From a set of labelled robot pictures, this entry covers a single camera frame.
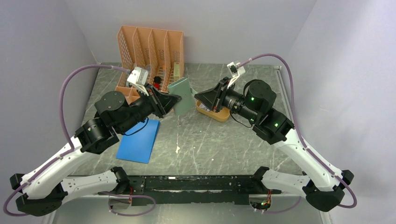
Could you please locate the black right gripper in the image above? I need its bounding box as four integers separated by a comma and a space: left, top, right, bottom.
194, 77, 258, 122

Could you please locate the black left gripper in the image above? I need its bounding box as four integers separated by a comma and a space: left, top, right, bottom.
117, 82, 182, 133

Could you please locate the yellow oval tray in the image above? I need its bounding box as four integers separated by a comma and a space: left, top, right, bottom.
196, 100, 230, 122

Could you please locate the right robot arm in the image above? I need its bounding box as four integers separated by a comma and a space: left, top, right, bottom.
194, 77, 354, 212

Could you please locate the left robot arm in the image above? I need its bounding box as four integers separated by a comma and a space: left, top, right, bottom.
10, 84, 182, 217

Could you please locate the silver VIP card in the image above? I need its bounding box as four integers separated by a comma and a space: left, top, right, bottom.
199, 104, 212, 112

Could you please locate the red black small bottle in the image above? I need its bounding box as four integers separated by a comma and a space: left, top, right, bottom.
153, 76, 162, 90

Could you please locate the pale green eraser block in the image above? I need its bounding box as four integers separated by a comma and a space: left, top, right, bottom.
173, 62, 180, 81

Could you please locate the orange plastic file organizer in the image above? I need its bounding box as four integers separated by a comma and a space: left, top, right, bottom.
117, 26, 184, 92

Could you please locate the blue notebook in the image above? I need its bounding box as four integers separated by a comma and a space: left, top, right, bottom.
116, 119, 160, 164

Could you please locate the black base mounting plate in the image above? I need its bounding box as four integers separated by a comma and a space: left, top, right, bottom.
109, 167, 281, 206

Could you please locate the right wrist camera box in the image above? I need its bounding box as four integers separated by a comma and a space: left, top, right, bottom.
227, 61, 246, 89

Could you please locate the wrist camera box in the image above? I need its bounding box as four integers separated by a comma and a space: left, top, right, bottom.
227, 61, 246, 89
127, 66, 149, 96

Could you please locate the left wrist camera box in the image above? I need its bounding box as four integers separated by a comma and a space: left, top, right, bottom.
127, 66, 149, 96

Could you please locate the aluminium table edge rail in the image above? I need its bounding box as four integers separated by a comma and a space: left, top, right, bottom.
273, 65, 294, 122

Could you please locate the aluminium front frame rail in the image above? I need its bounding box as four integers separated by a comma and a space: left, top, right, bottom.
43, 191, 331, 224

